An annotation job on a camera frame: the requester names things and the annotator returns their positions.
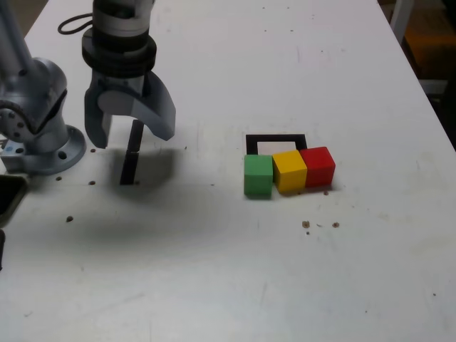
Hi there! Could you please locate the black tray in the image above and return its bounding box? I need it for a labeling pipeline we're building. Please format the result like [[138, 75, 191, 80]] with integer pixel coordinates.
[[0, 174, 29, 226]]

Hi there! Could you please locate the green cube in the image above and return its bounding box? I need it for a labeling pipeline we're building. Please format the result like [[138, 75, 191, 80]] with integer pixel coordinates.
[[243, 155, 274, 200]]

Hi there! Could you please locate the yellow cube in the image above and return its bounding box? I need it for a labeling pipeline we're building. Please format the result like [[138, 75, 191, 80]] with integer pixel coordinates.
[[272, 150, 308, 195]]

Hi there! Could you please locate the black tape square outline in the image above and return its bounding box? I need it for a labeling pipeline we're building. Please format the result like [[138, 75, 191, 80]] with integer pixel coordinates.
[[245, 133, 308, 157]]

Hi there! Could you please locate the thin black cable loop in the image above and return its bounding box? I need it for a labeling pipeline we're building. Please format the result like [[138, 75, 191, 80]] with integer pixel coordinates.
[[58, 13, 95, 36]]

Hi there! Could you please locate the black tape strip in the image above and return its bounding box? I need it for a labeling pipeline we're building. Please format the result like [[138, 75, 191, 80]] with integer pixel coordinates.
[[120, 119, 144, 186]]

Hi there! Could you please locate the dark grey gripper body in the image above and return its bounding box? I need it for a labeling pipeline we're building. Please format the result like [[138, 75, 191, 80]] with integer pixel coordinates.
[[90, 69, 150, 97]]

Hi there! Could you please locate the yellow-brown box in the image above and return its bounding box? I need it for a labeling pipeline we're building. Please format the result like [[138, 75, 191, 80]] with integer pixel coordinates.
[[405, 26, 456, 78]]

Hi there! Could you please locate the red cube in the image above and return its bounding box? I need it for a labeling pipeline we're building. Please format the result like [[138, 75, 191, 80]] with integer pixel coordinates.
[[299, 146, 336, 189]]

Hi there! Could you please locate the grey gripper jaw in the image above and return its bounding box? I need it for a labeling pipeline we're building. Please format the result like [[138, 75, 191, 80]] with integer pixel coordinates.
[[98, 72, 177, 141], [84, 84, 114, 150]]

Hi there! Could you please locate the white furniture frame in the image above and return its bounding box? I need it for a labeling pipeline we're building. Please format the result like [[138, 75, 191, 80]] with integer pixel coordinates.
[[390, 0, 449, 96]]

